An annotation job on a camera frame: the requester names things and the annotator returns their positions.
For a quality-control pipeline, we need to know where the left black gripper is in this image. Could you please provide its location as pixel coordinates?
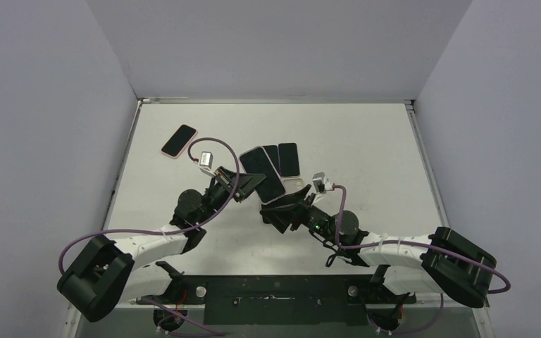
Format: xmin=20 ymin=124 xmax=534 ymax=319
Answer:
xmin=197 ymin=166 xmax=266 ymax=225

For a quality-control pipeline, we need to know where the black smartphone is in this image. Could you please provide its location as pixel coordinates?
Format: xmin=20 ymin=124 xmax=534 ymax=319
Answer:
xmin=278 ymin=143 xmax=301 ymax=178

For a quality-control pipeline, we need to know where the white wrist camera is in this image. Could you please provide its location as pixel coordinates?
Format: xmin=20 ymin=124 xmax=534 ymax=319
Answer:
xmin=312 ymin=172 xmax=334 ymax=194
xmin=198 ymin=151 xmax=213 ymax=171

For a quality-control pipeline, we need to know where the phone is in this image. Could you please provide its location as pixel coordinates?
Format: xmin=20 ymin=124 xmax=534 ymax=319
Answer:
xmin=161 ymin=124 xmax=197 ymax=159
xmin=263 ymin=145 xmax=280 ymax=173
xmin=239 ymin=146 xmax=286 ymax=205

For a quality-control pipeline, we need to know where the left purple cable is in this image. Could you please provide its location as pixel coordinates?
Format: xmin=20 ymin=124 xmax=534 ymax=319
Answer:
xmin=58 ymin=137 xmax=242 ymax=276

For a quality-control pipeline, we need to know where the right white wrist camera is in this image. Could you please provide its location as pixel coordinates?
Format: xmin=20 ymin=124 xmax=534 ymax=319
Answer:
xmin=312 ymin=172 xmax=334 ymax=194

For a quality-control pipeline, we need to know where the aluminium table frame rail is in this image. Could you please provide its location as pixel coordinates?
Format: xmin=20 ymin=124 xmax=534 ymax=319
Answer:
xmin=139 ymin=96 xmax=414 ymax=111

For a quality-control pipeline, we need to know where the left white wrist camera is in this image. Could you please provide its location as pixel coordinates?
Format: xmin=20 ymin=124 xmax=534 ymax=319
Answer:
xmin=198 ymin=151 xmax=213 ymax=171

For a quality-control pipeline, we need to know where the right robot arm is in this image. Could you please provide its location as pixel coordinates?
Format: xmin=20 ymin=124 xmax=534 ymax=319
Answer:
xmin=260 ymin=186 xmax=497 ymax=308

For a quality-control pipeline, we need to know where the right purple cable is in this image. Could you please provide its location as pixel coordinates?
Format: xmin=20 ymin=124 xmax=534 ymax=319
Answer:
xmin=332 ymin=184 xmax=512 ymax=296

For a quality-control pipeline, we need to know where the black phone case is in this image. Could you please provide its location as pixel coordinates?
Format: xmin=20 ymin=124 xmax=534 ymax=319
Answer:
xmin=260 ymin=204 xmax=273 ymax=225

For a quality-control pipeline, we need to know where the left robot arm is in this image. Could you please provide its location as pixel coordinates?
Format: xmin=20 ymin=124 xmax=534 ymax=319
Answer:
xmin=56 ymin=166 xmax=266 ymax=323

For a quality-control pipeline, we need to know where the purple cable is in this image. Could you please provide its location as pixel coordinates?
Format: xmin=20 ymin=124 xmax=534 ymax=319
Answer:
xmin=332 ymin=184 xmax=512 ymax=296
xmin=58 ymin=137 xmax=242 ymax=276

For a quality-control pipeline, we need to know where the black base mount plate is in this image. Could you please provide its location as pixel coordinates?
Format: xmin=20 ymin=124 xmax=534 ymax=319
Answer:
xmin=140 ymin=275 xmax=416 ymax=325

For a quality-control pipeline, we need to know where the beige phone case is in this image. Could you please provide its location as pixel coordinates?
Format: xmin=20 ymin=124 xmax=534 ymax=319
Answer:
xmin=282 ymin=177 xmax=306 ymax=194

